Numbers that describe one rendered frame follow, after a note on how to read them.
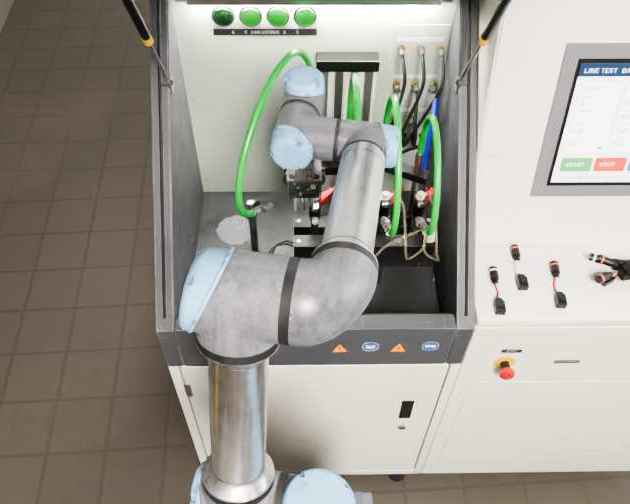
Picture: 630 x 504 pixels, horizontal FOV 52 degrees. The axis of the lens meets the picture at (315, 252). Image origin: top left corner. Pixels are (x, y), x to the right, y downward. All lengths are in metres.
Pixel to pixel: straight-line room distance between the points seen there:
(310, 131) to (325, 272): 0.37
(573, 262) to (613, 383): 0.37
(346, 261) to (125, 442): 1.70
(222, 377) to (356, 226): 0.28
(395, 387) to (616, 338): 0.53
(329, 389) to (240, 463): 0.69
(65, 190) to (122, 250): 0.48
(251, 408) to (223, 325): 0.17
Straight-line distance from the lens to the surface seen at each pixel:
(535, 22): 1.38
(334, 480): 1.11
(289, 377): 1.63
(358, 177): 1.01
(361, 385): 1.67
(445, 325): 1.48
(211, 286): 0.82
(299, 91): 1.18
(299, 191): 1.33
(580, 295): 1.58
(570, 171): 1.55
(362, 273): 0.85
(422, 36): 1.57
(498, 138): 1.46
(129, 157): 3.30
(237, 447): 1.00
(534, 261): 1.60
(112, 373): 2.57
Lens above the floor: 2.17
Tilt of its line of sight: 51 degrees down
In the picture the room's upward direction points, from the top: 1 degrees clockwise
